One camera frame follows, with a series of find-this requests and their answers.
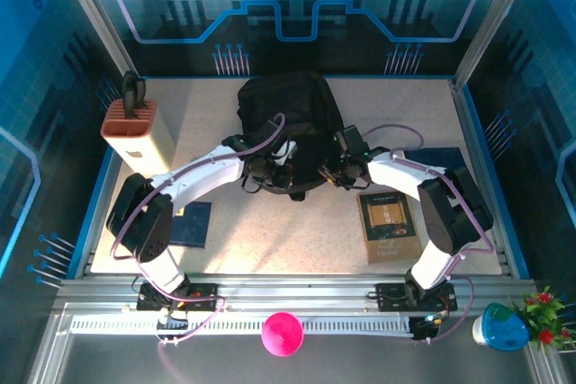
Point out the black backpack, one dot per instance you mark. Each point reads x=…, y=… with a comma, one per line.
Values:
x=292, y=96

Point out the aluminium mounting rail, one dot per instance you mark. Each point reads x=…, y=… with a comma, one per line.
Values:
x=292, y=287

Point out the dark blue book white pages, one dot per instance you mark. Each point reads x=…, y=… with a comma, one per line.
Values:
x=438, y=157

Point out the dark blue notebook yellow label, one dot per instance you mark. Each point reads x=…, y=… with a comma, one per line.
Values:
x=193, y=226

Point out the brown black book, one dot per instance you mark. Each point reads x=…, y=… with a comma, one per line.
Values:
x=387, y=222

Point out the aluminium frame post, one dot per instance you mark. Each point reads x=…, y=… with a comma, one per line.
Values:
x=490, y=20
x=90, y=11

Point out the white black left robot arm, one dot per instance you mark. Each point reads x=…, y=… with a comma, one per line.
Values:
x=211, y=172

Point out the pink bowl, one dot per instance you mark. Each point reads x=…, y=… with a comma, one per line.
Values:
x=282, y=333

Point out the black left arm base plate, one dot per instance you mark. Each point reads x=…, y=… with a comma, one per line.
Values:
x=202, y=292

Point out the artificial plant red flowers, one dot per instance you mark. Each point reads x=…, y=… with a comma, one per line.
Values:
x=544, y=316

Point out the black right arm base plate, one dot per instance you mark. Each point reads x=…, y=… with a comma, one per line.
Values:
x=391, y=296

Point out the black scissors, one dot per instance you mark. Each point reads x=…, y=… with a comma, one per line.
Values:
x=130, y=91

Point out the beige holder with orange top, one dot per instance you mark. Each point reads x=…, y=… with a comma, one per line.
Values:
x=148, y=145

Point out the blue white jar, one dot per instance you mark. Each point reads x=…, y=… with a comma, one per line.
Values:
x=501, y=327

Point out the aluminium side rail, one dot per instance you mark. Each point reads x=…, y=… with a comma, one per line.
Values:
x=463, y=123

